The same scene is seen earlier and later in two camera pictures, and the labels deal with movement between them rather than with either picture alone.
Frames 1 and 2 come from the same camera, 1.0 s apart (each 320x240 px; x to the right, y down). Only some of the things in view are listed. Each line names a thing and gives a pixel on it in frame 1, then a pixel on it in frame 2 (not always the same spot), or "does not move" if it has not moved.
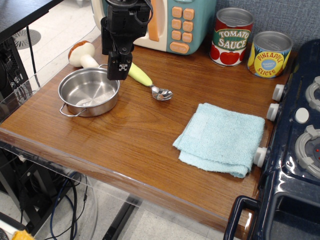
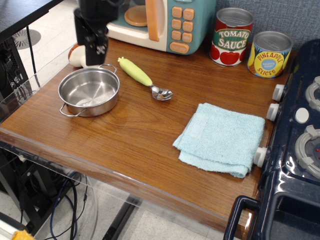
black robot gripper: [127, 20] to [91, 18]
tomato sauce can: [233, 29] does not move
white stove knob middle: [272, 111] does not move
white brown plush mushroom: [80, 54] does not move
